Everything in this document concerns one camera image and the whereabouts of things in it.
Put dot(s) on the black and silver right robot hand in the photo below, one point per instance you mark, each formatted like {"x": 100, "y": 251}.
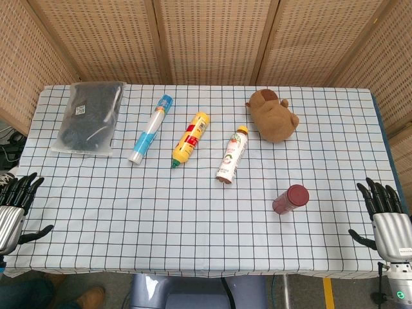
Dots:
{"x": 391, "y": 231}

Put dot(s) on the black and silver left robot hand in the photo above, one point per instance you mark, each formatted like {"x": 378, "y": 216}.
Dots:
{"x": 11, "y": 222}

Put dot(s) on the red metal thermos bottle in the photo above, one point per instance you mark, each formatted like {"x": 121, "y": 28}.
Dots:
{"x": 291, "y": 199}

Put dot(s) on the grey metallic right robot arm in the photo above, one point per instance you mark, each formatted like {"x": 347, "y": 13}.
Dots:
{"x": 399, "y": 283}

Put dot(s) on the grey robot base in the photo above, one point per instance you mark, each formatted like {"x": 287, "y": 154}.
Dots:
{"x": 193, "y": 293}

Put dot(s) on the black and white sneaker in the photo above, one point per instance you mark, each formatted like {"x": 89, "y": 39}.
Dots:
{"x": 6, "y": 181}

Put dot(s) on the blue jeans leg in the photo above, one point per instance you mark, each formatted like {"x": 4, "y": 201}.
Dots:
{"x": 29, "y": 294}

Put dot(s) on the brown leather shoe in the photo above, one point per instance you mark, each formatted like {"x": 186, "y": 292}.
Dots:
{"x": 91, "y": 296}

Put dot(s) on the metal table leg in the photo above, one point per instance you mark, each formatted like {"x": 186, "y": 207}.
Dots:
{"x": 286, "y": 291}

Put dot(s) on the black garment in plastic bag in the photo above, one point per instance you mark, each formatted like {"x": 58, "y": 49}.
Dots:
{"x": 87, "y": 119}

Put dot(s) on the brown plush toy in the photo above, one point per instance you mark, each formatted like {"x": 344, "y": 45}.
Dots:
{"x": 273, "y": 116}

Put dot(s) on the blue and clear tube bottle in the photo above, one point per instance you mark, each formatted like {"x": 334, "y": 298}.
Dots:
{"x": 151, "y": 128}

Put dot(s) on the white checkered tablecloth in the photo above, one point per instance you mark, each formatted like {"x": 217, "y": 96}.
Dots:
{"x": 180, "y": 219}

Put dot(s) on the white bottle orange cap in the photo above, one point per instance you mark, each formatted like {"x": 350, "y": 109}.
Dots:
{"x": 231, "y": 154}

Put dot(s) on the yellow squeeze bottle green cap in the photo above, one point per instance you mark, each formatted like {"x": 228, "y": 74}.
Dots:
{"x": 190, "y": 140}

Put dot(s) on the woven bamboo folding screen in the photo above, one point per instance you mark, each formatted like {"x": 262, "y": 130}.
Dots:
{"x": 212, "y": 38}

